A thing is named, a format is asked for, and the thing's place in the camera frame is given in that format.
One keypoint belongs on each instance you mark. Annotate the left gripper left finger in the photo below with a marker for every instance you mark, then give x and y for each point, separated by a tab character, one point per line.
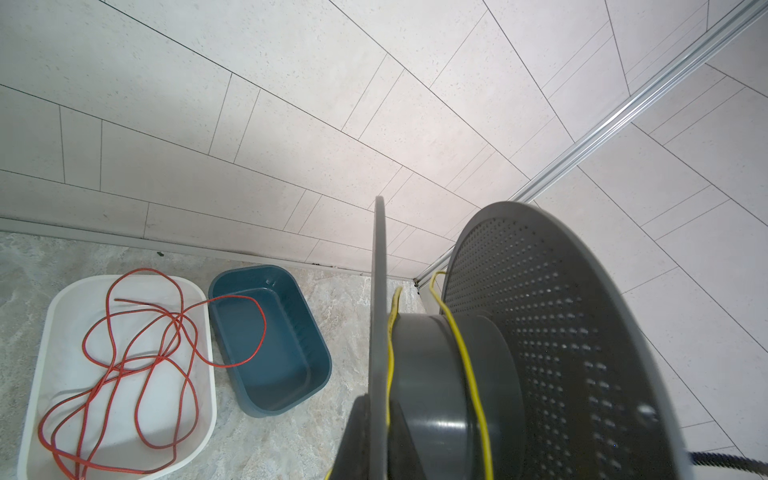
352	459

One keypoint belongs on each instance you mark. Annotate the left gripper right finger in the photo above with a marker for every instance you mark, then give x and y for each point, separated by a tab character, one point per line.
403	459

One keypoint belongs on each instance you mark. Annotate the dark grey cable spool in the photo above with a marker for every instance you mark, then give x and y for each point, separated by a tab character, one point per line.
532	367

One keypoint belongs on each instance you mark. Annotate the teal oval tray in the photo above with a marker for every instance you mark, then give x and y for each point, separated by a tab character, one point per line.
268	336

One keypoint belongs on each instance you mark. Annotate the white oval tray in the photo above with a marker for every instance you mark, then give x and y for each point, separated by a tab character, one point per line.
123	387

